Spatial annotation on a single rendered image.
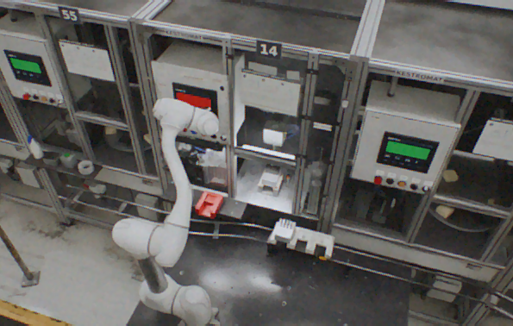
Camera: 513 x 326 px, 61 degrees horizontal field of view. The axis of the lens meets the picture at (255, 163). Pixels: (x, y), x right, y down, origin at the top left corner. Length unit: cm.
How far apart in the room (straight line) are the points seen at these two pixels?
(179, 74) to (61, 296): 209
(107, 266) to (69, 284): 30
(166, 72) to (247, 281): 131
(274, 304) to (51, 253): 206
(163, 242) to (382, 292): 143
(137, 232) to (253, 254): 108
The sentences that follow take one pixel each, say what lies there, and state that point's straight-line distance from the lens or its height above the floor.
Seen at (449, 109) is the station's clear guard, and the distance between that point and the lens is 212.
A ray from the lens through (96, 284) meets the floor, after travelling 368.
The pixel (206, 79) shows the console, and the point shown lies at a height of 179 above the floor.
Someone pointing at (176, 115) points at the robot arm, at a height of 186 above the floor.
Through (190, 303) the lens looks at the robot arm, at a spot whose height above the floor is 95.
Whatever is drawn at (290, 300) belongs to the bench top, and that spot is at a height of 68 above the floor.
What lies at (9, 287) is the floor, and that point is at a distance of 392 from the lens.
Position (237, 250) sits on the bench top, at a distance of 283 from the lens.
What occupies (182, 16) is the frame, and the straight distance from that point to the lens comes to 235.
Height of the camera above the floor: 301
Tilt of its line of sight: 44 degrees down
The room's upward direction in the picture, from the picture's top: 1 degrees clockwise
